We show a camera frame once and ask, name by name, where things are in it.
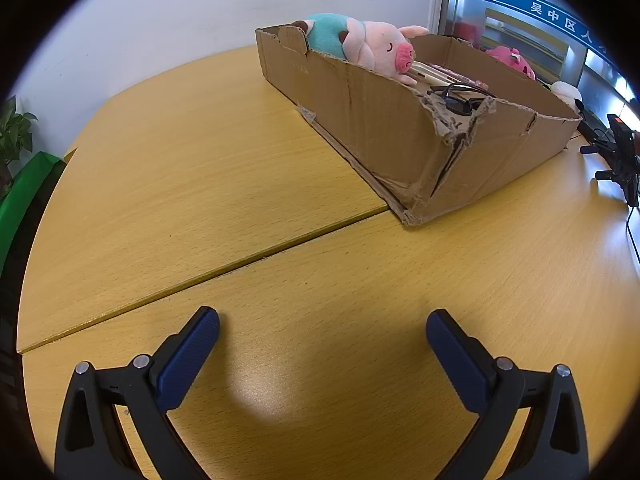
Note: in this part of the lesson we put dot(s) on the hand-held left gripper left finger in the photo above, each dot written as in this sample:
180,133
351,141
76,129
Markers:
190,355

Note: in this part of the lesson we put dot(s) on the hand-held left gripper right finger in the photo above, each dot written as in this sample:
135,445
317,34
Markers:
457,355

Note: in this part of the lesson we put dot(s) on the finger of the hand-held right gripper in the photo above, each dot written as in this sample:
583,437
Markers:
606,175
595,149

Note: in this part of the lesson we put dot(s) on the brown cardboard box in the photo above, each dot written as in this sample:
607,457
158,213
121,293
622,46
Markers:
380,125

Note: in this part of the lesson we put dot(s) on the black flat device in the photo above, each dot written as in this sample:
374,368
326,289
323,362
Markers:
592,120

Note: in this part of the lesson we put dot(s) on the white plush toy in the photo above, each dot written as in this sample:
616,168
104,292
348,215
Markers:
566,92

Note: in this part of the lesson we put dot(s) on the pink strawberry plush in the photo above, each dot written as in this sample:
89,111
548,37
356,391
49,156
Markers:
512,60

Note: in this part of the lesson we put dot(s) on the black sunglasses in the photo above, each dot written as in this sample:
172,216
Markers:
457,104

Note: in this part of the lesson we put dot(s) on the pink toothbrush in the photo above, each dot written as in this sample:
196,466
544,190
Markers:
462,77

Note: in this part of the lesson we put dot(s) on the green plastic object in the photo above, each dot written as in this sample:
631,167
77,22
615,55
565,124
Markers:
25,195

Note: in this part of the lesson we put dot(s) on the pink and teal pig plush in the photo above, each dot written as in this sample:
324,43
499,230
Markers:
370,45

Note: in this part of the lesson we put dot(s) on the green potted plant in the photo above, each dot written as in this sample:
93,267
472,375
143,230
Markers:
15,135

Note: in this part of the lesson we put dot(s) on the blue wall sign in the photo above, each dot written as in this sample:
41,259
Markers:
540,7

